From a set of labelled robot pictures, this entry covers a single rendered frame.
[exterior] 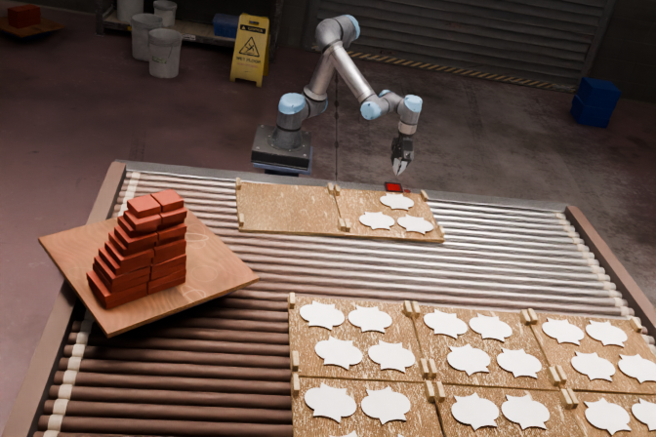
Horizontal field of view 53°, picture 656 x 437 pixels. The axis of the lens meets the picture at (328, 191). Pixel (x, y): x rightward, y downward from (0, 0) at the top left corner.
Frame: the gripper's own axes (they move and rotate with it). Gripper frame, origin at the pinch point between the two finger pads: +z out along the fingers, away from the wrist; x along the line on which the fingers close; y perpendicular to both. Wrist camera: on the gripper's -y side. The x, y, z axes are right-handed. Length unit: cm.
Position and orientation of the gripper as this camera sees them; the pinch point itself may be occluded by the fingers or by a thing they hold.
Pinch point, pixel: (397, 173)
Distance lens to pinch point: 294.5
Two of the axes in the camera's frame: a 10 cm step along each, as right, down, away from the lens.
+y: -1.1, -5.2, 8.5
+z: -1.6, 8.5, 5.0
